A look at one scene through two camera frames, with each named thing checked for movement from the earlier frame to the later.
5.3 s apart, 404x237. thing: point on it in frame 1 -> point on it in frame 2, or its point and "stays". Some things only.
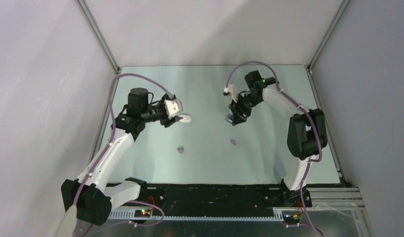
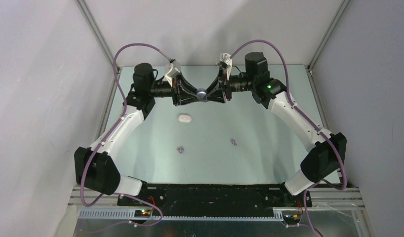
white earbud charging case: x=186 y=118 stays
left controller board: x=142 y=213 stays
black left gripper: x=167 y=122 -> x=187 y=98
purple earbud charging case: x=229 y=118 -> x=202 y=92
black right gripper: x=237 y=111 -> x=215 y=92
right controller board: x=291 y=219 stays
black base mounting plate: x=219 y=196 stays
